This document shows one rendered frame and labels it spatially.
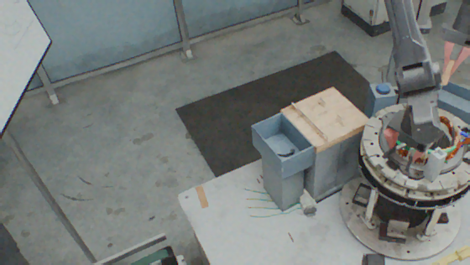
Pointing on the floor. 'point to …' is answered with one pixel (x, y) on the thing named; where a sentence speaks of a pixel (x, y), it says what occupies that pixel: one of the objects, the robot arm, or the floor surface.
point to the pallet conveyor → (165, 256)
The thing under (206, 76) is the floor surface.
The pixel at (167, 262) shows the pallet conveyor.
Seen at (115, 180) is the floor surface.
